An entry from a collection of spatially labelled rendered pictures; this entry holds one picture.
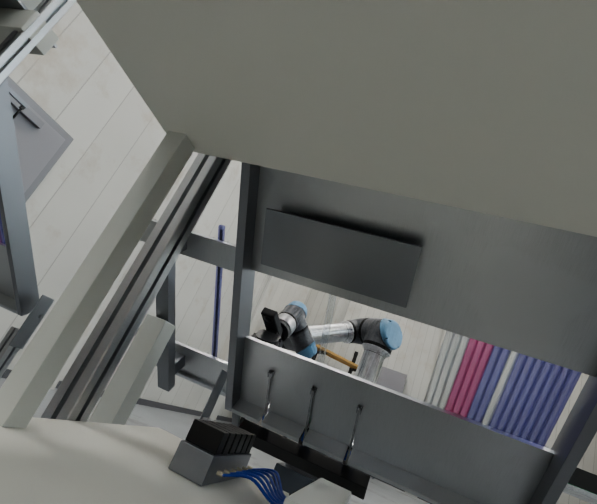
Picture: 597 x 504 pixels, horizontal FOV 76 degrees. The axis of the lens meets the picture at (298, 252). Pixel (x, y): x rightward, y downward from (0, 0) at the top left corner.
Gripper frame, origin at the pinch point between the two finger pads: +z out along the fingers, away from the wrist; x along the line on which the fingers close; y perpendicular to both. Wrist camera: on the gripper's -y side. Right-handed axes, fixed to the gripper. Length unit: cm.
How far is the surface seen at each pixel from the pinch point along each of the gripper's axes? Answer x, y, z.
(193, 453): -18, -26, 49
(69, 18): 305, -102, -199
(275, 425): -14.5, 6.0, 11.6
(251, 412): -7.5, 6.0, 11.0
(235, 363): -2.6, -7.8, 12.1
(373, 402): -35.1, -8.8, 8.3
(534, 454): -66, -11, 8
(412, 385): -81, 627, -842
